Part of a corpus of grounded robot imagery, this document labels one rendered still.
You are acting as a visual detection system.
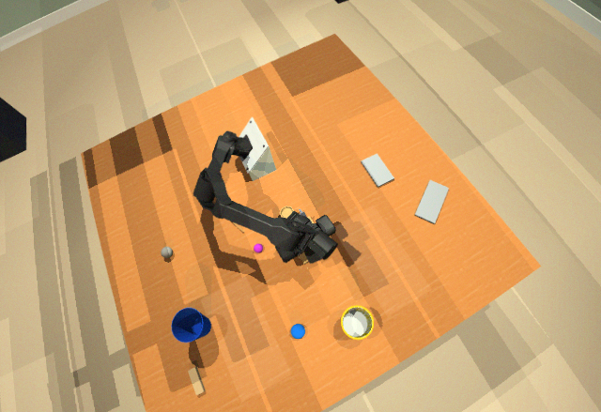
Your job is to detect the beige flat bar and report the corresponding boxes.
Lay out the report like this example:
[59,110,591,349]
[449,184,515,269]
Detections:
[188,366,205,395]

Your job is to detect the blue ball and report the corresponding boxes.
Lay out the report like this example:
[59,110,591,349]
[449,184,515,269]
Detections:
[290,324,305,339]

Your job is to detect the blue tapered cup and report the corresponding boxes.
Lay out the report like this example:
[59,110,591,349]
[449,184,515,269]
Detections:
[171,307,211,343]

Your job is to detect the yellow mug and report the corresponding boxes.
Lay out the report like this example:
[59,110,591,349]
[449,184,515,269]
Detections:
[341,306,374,340]

